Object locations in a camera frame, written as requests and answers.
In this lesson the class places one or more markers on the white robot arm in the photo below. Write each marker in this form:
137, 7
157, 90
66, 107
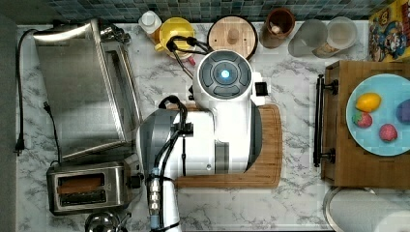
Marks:
222, 136

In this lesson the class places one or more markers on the black toaster lever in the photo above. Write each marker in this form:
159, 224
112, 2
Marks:
136, 181

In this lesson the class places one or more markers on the stainless steel toaster oven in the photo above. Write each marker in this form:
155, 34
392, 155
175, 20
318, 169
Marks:
88, 80

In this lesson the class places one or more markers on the silver two-slot toaster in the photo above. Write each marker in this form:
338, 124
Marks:
114, 192

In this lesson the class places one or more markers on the toast slice in toaster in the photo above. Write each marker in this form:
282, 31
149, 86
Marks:
79, 185

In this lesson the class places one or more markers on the bamboo cutting board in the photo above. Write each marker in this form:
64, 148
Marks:
264, 173

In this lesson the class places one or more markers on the round wooden lid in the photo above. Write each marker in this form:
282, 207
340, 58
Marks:
233, 33

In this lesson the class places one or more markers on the yellow mug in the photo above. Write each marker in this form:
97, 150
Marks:
175, 26

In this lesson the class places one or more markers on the white-capped bottle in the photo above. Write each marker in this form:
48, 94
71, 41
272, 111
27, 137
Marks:
151, 25

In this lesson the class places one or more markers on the brown ceramic jar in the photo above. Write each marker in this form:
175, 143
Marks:
277, 27

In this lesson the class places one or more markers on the grey frosted cup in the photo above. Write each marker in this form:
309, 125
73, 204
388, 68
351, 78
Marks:
310, 35

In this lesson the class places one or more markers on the shiny metal kettle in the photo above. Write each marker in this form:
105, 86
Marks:
107, 222

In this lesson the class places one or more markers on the red toy strawberry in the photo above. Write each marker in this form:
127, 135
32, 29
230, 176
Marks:
362, 119

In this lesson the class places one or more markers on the clear container with lid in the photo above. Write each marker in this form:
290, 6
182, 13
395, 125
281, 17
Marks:
342, 34

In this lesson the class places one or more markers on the yellow toy lemon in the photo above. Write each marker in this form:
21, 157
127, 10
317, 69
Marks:
368, 102

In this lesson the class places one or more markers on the round metal tray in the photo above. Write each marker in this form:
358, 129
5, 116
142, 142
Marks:
347, 210

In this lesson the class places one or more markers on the pink toy fruit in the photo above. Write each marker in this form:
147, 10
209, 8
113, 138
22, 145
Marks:
388, 132

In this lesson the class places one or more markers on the light blue plate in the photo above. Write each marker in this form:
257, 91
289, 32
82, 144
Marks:
393, 89

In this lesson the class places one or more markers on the purple toy fruit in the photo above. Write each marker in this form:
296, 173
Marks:
402, 112

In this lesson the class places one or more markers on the yellow cereal box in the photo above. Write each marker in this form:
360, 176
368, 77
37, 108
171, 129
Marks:
389, 33

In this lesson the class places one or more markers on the wooden tray with black handle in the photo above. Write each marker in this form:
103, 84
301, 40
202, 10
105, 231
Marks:
355, 157

